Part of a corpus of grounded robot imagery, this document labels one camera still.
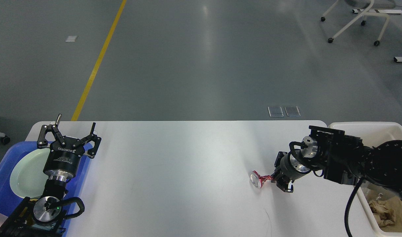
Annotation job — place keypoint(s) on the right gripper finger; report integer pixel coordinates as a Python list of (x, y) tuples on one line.
[(281, 160), (285, 184)]

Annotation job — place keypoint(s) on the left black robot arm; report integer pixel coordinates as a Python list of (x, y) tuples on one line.
[(44, 215)]

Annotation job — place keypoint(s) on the mint green plate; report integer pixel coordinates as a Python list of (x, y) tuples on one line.
[(28, 178)]

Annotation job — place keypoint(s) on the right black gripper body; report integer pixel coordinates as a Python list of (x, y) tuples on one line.
[(295, 170)]

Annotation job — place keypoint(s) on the brown paper bag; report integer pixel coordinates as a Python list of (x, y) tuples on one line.
[(396, 204)]

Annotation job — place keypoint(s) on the brown paper ball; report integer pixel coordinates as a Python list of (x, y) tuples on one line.
[(384, 216)]

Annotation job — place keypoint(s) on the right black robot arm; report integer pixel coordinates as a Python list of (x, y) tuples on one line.
[(343, 159)]

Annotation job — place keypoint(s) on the left floor plate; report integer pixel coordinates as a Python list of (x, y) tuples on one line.
[(275, 111)]

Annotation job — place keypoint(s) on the beige plastic bin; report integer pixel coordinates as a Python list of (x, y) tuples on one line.
[(372, 134)]

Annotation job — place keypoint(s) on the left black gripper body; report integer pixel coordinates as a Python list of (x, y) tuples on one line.
[(63, 162)]

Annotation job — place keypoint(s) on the crushed red can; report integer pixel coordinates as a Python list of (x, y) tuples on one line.
[(259, 180)]

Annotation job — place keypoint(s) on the white floor label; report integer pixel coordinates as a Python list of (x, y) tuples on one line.
[(71, 38)]

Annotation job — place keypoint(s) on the floor plate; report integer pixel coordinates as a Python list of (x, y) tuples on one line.
[(275, 111), (292, 111)]

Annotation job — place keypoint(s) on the blue plastic tray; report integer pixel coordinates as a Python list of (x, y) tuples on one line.
[(8, 200)]

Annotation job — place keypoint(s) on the right floor plate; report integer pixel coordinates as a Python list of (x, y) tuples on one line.
[(292, 111)]

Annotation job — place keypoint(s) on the white rolling chair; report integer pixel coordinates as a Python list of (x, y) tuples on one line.
[(368, 8)]

